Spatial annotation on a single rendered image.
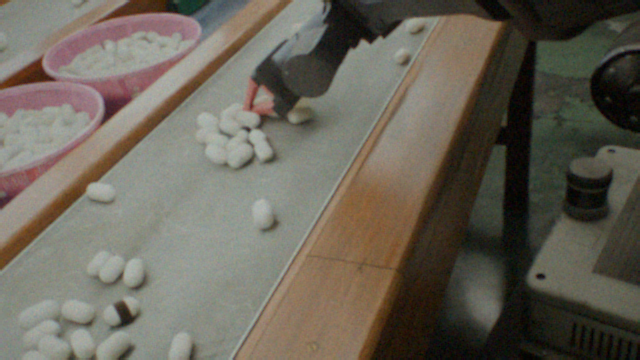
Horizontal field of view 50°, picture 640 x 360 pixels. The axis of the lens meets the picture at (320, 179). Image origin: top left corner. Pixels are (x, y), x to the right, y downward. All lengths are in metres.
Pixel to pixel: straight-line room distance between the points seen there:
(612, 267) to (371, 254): 0.52
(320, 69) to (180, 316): 0.30
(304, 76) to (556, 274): 0.50
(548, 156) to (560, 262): 1.14
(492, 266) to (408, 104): 0.96
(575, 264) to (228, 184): 0.54
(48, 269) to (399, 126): 0.43
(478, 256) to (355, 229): 1.15
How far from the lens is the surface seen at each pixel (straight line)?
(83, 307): 0.69
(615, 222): 1.18
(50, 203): 0.85
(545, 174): 2.13
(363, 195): 0.73
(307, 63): 0.76
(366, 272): 0.63
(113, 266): 0.72
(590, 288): 1.06
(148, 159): 0.92
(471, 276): 1.76
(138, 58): 1.23
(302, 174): 0.82
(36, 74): 1.28
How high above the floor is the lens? 1.19
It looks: 34 degrees down
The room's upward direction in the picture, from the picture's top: 8 degrees counter-clockwise
